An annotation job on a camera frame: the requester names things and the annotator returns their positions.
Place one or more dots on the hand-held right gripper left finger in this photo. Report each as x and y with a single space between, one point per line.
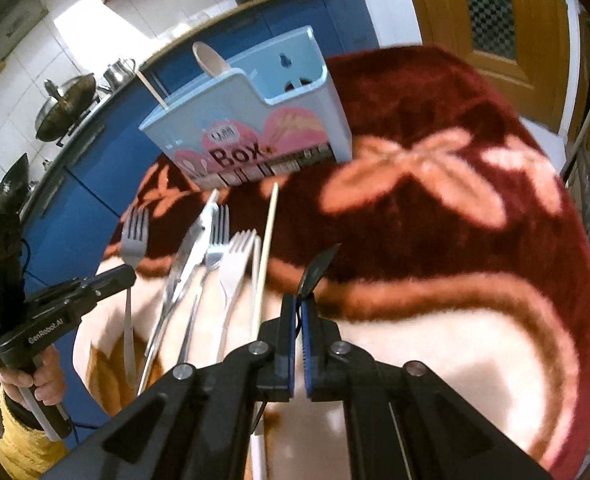
289 360

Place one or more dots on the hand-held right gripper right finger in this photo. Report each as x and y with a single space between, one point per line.
309 365

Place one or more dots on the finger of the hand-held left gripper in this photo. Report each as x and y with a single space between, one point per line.
112 277

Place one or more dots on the metal fork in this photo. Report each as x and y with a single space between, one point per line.
135 240
219 240

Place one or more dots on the metal table knife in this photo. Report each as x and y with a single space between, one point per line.
190 245

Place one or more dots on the white chopstick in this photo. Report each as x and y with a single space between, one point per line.
255 280

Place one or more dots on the black plastic spoon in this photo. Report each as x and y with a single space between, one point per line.
320 267

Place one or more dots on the pale fork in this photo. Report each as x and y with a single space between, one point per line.
239 260

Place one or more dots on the wooden chopstick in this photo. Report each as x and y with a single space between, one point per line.
151 90
270 230

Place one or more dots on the light blue utensil box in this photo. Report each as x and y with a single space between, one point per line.
235 110

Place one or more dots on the person's left forearm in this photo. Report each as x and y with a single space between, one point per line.
20 445

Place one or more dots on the person's left hand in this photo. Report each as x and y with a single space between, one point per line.
50 375

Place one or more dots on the blue kitchen counter cabinet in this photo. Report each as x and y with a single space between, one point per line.
100 160

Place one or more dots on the dark frying pan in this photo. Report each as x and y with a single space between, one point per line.
10 200

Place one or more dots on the wok with lid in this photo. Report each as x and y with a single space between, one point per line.
65 110

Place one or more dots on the metal kettle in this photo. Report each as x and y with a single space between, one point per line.
117 75

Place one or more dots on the wooden spoon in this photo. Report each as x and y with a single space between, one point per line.
207 57

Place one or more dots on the clear plastic bag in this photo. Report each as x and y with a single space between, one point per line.
190 22

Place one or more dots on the grey range hood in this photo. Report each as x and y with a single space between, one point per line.
20 15

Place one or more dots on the wooden door with glass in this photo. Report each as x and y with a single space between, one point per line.
435 10

